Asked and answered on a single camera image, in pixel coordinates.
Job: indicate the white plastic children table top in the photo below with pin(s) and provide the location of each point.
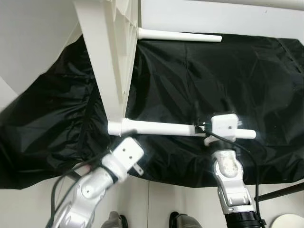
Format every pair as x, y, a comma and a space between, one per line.
107, 47

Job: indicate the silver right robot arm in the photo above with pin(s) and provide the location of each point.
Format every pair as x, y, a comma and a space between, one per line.
230, 180

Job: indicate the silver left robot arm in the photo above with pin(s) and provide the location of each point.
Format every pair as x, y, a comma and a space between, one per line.
83, 199

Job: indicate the black cloth table cover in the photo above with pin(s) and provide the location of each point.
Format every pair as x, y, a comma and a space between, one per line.
213, 80

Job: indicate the grey left robot foot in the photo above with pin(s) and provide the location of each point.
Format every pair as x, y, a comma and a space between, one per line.
114, 220

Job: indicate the grey robot foot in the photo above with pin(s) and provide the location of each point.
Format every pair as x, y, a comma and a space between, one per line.
185, 220
114, 220

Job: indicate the grey right robot foot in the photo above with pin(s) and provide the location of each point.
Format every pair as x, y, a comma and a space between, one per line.
185, 220

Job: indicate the black metal work table leg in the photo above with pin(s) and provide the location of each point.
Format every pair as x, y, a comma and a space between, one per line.
280, 191

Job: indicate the white round floor base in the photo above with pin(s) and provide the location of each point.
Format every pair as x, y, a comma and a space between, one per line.
289, 222

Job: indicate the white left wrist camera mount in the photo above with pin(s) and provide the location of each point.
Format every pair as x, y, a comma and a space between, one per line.
124, 154

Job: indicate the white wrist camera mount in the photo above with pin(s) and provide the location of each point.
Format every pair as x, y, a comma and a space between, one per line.
224, 124
124, 154

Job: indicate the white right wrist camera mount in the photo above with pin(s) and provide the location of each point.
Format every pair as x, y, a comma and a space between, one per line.
224, 124

